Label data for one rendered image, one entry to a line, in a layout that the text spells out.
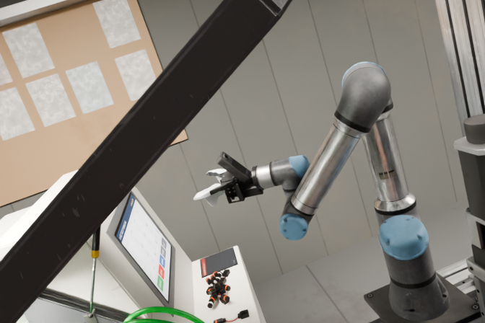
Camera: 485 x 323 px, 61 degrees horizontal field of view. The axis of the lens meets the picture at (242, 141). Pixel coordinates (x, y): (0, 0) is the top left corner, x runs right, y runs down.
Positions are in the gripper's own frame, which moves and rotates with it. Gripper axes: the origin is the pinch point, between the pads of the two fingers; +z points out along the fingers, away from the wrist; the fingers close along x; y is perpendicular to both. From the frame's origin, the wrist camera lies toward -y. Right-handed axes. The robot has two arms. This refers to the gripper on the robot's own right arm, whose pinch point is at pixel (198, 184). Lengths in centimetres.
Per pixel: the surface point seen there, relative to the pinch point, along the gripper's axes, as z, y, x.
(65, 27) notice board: 112, -62, 135
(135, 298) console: 15.0, 13.3, -32.2
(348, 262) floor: -12, 167, 146
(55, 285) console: 29.7, 0.2, -38.3
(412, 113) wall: -85, 88, 213
